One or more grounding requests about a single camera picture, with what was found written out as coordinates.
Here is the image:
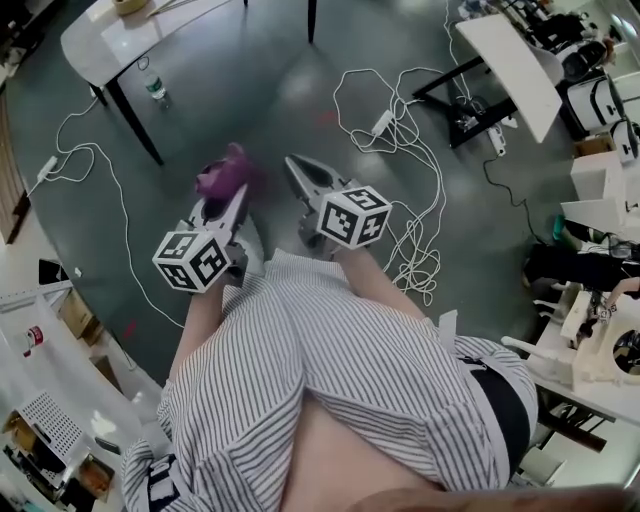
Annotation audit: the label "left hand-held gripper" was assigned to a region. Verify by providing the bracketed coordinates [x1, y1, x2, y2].
[152, 183, 250, 294]

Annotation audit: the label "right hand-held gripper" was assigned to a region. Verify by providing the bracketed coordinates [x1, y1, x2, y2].
[284, 154, 394, 259]

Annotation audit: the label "purple cloth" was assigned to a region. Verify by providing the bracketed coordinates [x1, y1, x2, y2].
[194, 142, 261, 201]

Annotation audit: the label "person's right forearm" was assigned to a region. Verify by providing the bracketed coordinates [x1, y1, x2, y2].
[332, 247, 426, 321]

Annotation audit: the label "person's left forearm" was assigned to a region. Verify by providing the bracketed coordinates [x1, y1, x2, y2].
[169, 282, 229, 389]

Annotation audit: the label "clear water bottle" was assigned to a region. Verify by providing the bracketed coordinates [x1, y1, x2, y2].
[143, 71, 172, 110]

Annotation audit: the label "striped shirt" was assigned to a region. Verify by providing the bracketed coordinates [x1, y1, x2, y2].
[122, 249, 539, 512]

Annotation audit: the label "cardboard box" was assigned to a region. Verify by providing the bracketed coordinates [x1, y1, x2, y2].
[58, 289, 104, 346]

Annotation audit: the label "grey marble table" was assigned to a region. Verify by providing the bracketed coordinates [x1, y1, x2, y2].
[59, 0, 321, 166]

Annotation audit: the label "red white can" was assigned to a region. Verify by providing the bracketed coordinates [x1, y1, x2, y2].
[22, 324, 47, 359]

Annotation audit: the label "white perforated box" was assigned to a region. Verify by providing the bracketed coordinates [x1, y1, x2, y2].
[17, 389, 86, 474]

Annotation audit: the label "white black backpack unit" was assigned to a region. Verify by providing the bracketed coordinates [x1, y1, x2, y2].
[610, 118, 640, 165]
[567, 74, 629, 137]

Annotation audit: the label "white foam structure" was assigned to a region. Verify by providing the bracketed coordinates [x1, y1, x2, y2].
[499, 289, 640, 396]

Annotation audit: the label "long white cable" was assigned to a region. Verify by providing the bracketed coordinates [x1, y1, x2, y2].
[24, 94, 186, 331]

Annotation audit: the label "tangled white cables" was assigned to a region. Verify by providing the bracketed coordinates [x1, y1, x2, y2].
[332, 67, 446, 307]

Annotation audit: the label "black cable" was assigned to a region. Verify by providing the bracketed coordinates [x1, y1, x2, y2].
[482, 158, 549, 246]

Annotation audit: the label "white desk with black frame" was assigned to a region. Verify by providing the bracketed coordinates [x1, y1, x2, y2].
[412, 12, 564, 149]

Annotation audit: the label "grey harness strap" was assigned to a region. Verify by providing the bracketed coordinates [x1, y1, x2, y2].
[147, 452, 182, 512]

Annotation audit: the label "black waist strap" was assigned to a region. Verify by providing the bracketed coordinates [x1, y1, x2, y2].
[469, 367, 531, 476]

